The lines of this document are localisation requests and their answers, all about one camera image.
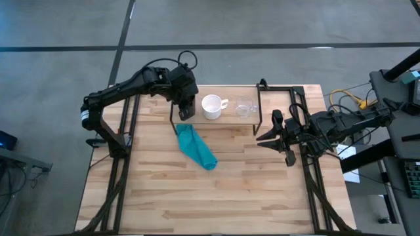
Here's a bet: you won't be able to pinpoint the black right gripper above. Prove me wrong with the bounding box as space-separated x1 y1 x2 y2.
255 109 315 168

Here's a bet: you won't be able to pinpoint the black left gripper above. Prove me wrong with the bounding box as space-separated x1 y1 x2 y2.
169 65 200 107

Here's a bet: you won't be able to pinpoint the white ceramic mug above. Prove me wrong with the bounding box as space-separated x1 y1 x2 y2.
201 94 230 121

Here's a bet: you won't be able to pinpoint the clear glass cup with handle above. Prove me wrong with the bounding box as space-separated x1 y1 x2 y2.
235 95 259 119

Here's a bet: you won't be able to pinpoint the wooden shelf with black legs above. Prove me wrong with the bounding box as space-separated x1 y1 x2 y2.
169 78 269 136

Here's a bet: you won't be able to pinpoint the teal folded cloth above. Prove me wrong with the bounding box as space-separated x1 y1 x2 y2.
175 123 219 172

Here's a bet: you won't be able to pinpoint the white paper sheet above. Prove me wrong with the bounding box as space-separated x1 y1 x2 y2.
335 144 361 184

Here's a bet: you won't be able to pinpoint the black flat bar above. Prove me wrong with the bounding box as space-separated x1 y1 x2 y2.
339 139 396 174

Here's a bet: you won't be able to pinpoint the black table clamp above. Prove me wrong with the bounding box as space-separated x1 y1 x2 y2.
85 138 108 149

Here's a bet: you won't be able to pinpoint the gray side desk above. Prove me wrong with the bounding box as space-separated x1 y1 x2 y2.
369 68 420 236

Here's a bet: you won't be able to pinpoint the green keypad board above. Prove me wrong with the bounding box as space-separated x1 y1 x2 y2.
403 160 420 199

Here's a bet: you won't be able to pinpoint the black round pole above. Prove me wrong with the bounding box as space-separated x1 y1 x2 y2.
383 48 420 82

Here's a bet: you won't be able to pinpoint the teal small box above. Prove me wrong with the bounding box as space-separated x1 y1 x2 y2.
402 69 420 85

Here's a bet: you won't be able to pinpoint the gray side table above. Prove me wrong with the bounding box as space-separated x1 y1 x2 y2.
0 147 53 236

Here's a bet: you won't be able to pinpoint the black device with blue light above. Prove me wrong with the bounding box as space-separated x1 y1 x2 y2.
0 130 18 151

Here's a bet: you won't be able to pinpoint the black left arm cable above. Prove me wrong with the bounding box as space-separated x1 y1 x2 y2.
140 49 199 71

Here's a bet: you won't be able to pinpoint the black right base frame rails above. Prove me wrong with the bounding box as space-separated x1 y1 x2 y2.
257 85 357 235

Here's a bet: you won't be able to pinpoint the black base frame rails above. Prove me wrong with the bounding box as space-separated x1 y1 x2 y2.
74 94 141 235
257 85 357 235

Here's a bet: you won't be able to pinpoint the yellow cable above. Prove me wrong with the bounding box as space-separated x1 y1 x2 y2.
329 88 378 111

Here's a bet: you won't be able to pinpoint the black left base frame rails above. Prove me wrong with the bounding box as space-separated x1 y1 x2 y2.
74 94 141 235

